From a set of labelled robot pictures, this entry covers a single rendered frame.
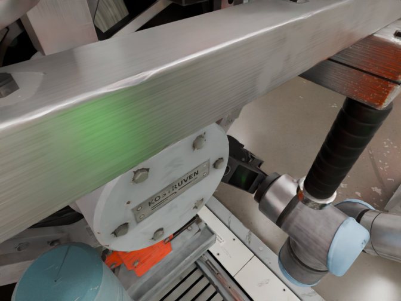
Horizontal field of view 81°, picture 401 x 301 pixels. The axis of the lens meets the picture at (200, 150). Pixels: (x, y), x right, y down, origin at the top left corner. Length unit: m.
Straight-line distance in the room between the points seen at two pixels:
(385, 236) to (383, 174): 1.10
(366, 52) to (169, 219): 0.20
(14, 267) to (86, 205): 0.26
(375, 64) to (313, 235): 0.29
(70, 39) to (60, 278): 0.24
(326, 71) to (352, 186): 1.27
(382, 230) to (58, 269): 0.51
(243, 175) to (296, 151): 1.10
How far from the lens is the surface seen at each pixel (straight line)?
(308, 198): 0.32
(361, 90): 0.23
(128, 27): 0.40
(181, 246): 0.86
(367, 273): 1.25
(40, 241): 0.47
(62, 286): 0.31
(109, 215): 0.17
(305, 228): 0.44
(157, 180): 0.17
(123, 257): 0.53
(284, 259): 0.56
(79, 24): 0.27
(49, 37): 0.26
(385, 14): 0.22
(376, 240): 0.57
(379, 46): 0.22
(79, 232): 0.48
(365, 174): 1.58
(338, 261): 0.44
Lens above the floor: 1.01
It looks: 45 degrees down
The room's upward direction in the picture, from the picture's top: straight up
